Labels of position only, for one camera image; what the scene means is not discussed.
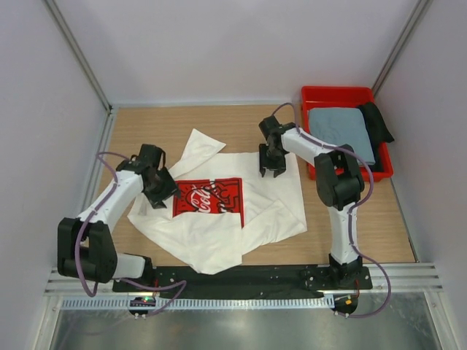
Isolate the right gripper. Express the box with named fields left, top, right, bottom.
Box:
left=260, top=142, right=287, bottom=176

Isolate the white t shirt red print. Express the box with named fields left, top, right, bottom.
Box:
left=128, top=130, right=307, bottom=274

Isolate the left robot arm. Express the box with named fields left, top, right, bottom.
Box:
left=57, top=144, right=180, bottom=292

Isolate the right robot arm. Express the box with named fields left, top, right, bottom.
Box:
left=259, top=115, right=365, bottom=289

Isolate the red plastic bin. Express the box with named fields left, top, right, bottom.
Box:
left=301, top=86, right=393, bottom=182

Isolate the grey folded t shirt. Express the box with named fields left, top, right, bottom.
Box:
left=308, top=107, right=375, bottom=165

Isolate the black t shirt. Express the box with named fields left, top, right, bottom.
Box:
left=357, top=102, right=395, bottom=172

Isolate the slotted cable duct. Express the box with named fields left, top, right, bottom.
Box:
left=61, top=295, right=334, bottom=311

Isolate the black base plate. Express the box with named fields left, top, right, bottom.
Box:
left=112, top=264, right=373, bottom=300

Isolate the left aluminium frame post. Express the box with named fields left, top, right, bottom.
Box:
left=44, top=0, right=113, bottom=112

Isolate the aluminium frame post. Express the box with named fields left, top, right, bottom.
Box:
left=44, top=0, right=113, bottom=112
left=371, top=0, right=433, bottom=98

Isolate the right aluminium frame post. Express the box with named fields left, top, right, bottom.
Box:
left=371, top=0, right=433, bottom=98

